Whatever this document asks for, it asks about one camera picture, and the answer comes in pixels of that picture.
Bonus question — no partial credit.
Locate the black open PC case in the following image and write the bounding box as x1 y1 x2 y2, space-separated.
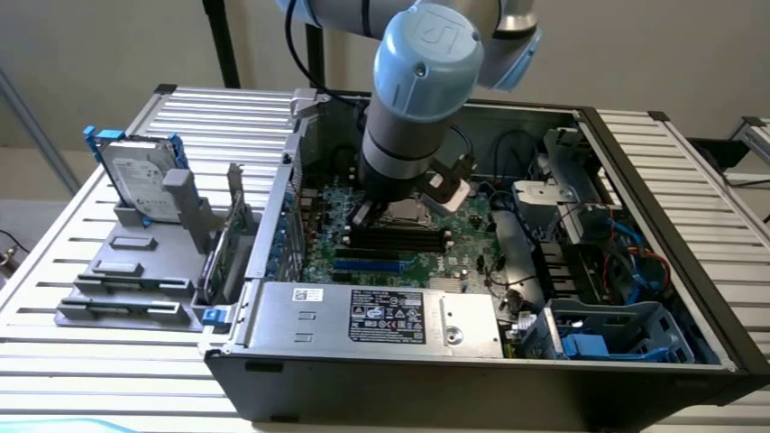
201 88 770 425

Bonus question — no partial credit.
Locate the blue expansion slot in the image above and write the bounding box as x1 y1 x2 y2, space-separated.
332 257 402 274

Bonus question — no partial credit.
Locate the blue SATA wire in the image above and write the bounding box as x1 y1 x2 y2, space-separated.
596 210 657 294

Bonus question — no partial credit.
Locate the grey parts rack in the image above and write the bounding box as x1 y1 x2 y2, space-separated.
53 168 262 333

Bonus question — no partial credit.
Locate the green graphics card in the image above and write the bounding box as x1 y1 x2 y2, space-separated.
197 163 253 305

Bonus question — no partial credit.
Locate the black upright pole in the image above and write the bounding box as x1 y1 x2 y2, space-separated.
302 22 329 91
202 0 242 89

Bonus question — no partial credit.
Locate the silver drive cage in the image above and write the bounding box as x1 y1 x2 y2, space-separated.
509 126 627 244

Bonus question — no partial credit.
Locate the teal plastic object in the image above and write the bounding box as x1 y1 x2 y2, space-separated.
0 417 140 433

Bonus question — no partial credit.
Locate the silver CPU socket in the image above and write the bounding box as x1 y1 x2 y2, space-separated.
374 198 434 229

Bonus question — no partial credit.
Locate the black RAM slot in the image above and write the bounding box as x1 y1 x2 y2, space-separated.
346 226 455 253

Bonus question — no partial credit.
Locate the green motherboard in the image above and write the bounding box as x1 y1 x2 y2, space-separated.
298 178 519 308

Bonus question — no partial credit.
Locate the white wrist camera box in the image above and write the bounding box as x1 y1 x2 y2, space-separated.
420 176 471 213

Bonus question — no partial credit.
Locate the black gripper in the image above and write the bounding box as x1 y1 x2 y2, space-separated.
346 198 392 228

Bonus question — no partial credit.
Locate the silver power supply unit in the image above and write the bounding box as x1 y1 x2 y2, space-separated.
229 281 505 359

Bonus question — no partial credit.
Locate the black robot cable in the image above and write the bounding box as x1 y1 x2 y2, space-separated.
282 0 330 91

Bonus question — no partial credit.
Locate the red wire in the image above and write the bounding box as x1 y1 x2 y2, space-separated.
552 207 671 291

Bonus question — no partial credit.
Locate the silver chipset heatsink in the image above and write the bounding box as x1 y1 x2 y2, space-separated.
428 277 471 296

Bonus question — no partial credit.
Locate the silver hard disk drive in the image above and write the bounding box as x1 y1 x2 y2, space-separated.
94 137 184 224

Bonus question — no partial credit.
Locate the grey blue disk bay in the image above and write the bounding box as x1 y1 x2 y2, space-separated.
519 298 696 364

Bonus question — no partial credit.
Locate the green RAM stick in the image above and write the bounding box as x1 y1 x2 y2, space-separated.
55 299 181 319
73 275 189 295

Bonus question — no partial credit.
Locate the black camera cable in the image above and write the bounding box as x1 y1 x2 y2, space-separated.
445 124 477 179

